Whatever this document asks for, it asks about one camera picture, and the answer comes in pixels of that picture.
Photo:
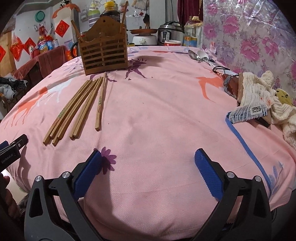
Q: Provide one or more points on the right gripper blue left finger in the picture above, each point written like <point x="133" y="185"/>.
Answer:
<point x="84" y="173"/>

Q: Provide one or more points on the grey jacket on chair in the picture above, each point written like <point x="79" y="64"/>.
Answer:
<point x="10" y="87"/>

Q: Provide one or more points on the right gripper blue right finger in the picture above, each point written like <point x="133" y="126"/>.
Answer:
<point x="209" y="174"/>

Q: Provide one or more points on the silver pressure cooker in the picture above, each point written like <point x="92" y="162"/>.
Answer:
<point x="172" y="30"/>

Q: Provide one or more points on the white refrigerator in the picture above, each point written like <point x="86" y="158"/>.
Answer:
<point x="63" y="28"/>

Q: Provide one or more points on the yellow oil bottle on side table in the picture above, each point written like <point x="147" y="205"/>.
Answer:
<point x="42" y="44"/>

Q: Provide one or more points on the white induction cooker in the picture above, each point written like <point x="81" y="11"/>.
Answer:
<point x="140" y="40"/>

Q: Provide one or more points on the green round plate on wall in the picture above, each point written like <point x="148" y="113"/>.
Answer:
<point x="39" y="16"/>

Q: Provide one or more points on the copper frying pan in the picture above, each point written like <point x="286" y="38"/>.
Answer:
<point x="143" y="31"/>

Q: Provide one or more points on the dark red curtain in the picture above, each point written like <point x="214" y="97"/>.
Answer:
<point x="187" y="8"/>

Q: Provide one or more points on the metal spoon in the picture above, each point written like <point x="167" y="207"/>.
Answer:
<point x="194" y="56"/>

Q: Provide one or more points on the white ceramic spoon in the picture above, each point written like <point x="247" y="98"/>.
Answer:
<point x="203" y="56"/>

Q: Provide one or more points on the red white bowl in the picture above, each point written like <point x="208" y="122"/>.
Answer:
<point x="172" y="43"/>

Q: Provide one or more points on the red cloth covered side table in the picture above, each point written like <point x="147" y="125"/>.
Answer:
<point x="38" y="68"/>

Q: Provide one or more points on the dark soy sauce bottle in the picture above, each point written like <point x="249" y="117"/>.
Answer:
<point x="111" y="11"/>

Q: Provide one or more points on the left hand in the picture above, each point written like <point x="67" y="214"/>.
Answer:
<point x="12" y="207"/>

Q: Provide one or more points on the cream knitted cloth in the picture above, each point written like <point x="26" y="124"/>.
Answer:
<point x="282" y="114"/>

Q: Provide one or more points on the bamboo chopstick with red print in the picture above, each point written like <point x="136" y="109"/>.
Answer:
<point x="100" y="104"/>

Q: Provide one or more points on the brown wooden utensil holder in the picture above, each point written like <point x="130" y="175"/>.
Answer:
<point x="104" y="46"/>

